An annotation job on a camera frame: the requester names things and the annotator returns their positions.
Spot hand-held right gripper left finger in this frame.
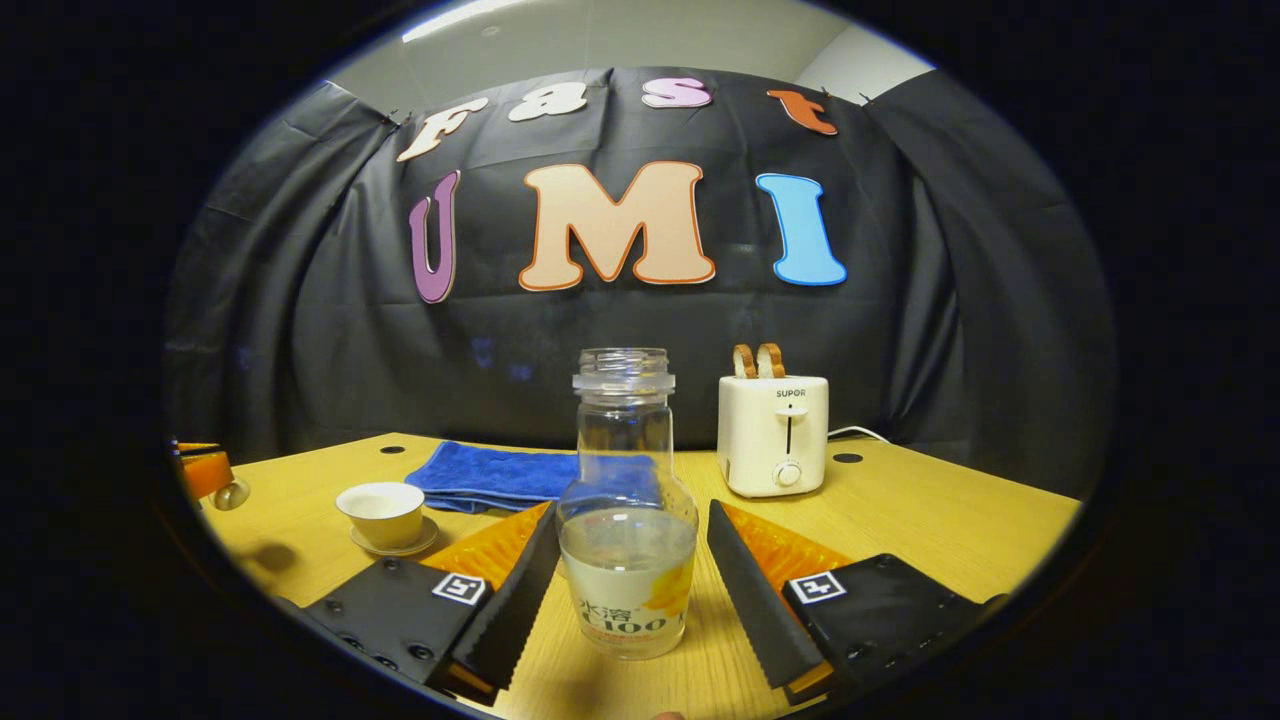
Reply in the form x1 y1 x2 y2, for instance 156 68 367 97
300 500 561 706

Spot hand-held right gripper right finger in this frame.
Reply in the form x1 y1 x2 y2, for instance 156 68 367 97
706 498 1011 706

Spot clear glass water bottle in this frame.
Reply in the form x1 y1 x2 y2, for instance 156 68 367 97
556 347 699 661

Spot cream ceramic teacup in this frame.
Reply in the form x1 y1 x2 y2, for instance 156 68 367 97
336 482 426 549

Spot cream ceramic saucer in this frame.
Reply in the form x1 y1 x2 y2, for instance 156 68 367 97
350 515 440 558

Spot blue folded towel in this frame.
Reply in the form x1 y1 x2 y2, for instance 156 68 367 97
405 440 661 515

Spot white toaster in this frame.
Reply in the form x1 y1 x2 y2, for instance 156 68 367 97
717 375 830 499

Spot black backdrop cloth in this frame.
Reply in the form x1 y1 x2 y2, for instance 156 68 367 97
165 65 1119 501

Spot ceiling light panel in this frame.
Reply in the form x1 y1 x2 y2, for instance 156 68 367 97
402 0 531 43

